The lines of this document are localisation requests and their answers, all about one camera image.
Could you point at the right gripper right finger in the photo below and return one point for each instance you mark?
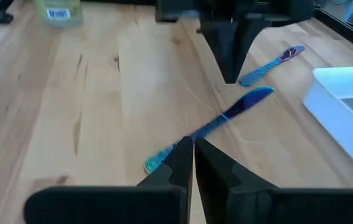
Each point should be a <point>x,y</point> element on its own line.
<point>257,205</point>

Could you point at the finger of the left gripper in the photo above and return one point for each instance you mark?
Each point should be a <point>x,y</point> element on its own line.
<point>246,37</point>
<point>223,46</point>

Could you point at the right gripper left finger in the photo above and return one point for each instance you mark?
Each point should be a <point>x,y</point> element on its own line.
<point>117,205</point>

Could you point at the iridescent rainbow knife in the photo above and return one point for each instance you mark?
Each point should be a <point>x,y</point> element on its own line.
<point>244,102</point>
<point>257,73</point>

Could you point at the white cutlery organizer tray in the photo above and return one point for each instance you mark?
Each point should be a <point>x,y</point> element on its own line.
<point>335,118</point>

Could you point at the clear plastic bottle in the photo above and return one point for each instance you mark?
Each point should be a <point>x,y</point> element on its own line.
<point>58,12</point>

